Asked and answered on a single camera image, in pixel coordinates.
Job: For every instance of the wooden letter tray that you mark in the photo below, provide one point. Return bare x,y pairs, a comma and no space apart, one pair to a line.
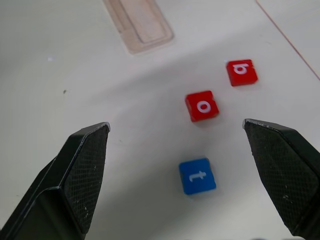
145,22

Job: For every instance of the red letter b block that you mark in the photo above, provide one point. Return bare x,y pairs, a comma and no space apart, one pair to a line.
242,72

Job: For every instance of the red letter o block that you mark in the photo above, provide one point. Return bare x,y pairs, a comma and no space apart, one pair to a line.
202,106

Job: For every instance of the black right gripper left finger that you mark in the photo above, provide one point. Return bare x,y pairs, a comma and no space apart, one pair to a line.
75,180

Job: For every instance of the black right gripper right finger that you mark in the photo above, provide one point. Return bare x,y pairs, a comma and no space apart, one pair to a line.
282,165

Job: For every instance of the blue letter t block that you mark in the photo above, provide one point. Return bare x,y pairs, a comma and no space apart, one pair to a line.
197,176

